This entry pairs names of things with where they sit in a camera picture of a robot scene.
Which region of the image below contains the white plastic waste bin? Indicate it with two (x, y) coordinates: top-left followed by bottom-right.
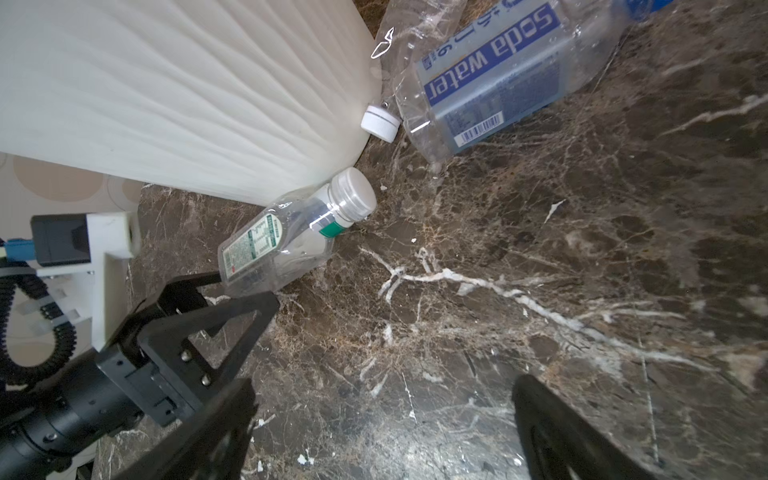
(1, 1), (382, 205)

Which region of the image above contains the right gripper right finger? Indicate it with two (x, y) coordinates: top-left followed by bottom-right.
(512, 374), (653, 480)

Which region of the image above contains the clear crushed bottle white cap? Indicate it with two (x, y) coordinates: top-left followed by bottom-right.
(361, 0), (467, 143)

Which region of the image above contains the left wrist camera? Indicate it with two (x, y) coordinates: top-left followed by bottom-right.
(1, 211), (141, 351)

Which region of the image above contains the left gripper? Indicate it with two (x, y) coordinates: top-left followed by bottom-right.
(1, 271), (280, 479)

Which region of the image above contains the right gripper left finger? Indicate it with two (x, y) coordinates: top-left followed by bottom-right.
(118, 378), (258, 480)

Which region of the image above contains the clear bottle green ring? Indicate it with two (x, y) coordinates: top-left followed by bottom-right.
(217, 166), (379, 299)

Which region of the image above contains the soda water bottle blue cap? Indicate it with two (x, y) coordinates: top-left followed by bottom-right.
(394, 0), (666, 171)

